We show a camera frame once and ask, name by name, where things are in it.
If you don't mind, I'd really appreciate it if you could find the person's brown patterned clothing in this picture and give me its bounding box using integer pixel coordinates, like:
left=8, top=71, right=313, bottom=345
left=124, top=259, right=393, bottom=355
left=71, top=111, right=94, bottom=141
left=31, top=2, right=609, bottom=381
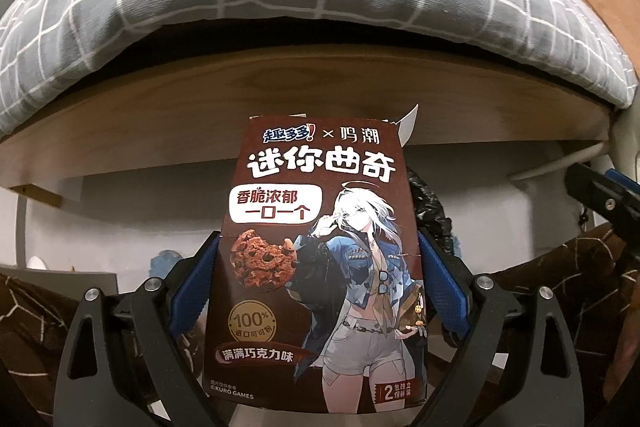
left=0, top=272, right=68, bottom=358

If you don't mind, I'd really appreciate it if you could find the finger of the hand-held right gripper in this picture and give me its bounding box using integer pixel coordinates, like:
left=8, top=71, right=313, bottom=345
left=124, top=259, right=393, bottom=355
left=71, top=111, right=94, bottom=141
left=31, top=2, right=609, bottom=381
left=602, top=167, right=640, bottom=198
left=564, top=163, right=632, bottom=214

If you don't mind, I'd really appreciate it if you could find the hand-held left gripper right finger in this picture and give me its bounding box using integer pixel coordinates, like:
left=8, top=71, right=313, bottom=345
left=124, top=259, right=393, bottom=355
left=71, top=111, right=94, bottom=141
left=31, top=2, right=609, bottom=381
left=417, top=229, right=588, bottom=427

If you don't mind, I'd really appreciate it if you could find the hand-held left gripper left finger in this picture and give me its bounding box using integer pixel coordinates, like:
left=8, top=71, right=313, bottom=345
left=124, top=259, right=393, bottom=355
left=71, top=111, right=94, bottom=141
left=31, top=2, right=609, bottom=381
left=54, top=231, right=223, bottom=427

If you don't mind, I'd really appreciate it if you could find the brown cookie box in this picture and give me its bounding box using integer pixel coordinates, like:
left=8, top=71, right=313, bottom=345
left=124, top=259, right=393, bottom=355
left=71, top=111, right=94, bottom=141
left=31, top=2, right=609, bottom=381
left=207, top=104, right=428, bottom=408

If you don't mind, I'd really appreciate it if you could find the black trash bag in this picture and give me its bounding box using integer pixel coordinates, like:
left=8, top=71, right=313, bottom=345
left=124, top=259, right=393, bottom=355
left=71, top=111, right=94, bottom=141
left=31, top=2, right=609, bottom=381
left=407, top=167, right=458, bottom=258

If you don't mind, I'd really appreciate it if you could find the white metal bed leg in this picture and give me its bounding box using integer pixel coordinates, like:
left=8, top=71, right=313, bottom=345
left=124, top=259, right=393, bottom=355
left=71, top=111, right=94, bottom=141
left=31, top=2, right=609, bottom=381
left=510, top=107, right=633, bottom=182

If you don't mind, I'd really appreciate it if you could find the wooden bed base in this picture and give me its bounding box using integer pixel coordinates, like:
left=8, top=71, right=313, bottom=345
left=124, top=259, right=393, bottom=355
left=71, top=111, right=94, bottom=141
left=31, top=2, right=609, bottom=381
left=0, top=49, right=613, bottom=195

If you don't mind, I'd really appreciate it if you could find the blue fuzzy slipper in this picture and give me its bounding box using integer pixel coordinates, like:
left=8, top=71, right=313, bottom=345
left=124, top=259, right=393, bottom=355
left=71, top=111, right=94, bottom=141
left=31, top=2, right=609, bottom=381
left=150, top=249, right=186, bottom=280

